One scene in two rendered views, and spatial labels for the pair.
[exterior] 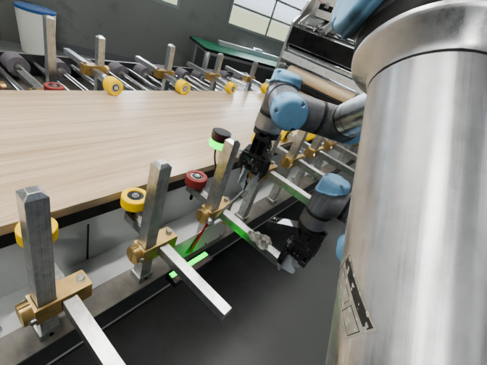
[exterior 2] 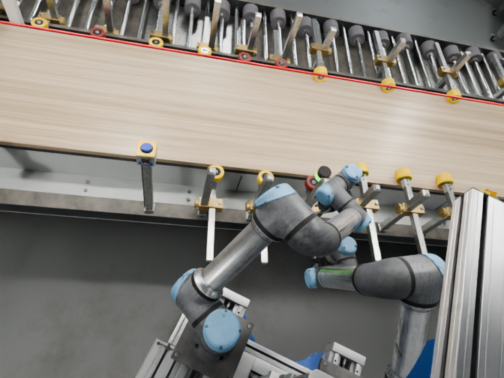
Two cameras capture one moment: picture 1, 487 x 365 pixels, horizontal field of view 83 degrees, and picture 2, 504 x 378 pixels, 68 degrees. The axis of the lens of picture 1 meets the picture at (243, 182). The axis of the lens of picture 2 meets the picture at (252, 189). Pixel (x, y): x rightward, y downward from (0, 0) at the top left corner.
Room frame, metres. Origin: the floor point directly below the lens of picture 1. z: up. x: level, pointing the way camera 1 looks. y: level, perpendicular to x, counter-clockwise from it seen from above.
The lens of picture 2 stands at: (-0.19, -0.37, 2.43)
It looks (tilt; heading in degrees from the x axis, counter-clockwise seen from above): 58 degrees down; 41
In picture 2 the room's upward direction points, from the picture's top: 24 degrees clockwise
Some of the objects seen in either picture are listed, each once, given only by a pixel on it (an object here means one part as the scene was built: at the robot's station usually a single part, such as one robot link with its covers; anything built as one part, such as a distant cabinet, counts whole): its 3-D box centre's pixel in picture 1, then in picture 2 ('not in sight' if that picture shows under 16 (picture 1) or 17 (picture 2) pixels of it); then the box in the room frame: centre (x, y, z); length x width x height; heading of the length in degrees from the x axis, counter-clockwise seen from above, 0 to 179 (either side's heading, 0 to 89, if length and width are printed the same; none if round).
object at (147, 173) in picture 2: not in sight; (148, 186); (0.08, 0.43, 0.92); 0.05 x 0.05 x 0.45; 62
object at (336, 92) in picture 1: (336, 92); not in sight; (3.08, -0.57, 1.04); 1.43 x 0.12 x 0.12; 62
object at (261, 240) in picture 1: (261, 237); not in sight; (0.69, -0.12, 0.87); 0.09 x 0.07 x 0.02; 62
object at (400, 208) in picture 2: (291, 159); (409, 209); (1.21, -0.18, 0.94); 0.14 x 0.06 x 0.05; 152
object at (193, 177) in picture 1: (193, 187); (310, 187); (0.85, 0.17, 0.85); 0.08 x 0.08 x 0.11
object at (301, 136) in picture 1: (285, 170); (399, 214); (1.19, -0.17, 0.89); 0.04 x 0.04 x 0.48; 62
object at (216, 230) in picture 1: (201, 239); not in sight; (0.71, 0.06, 0.75); 0.26 x 0.01 x 0.10; 152
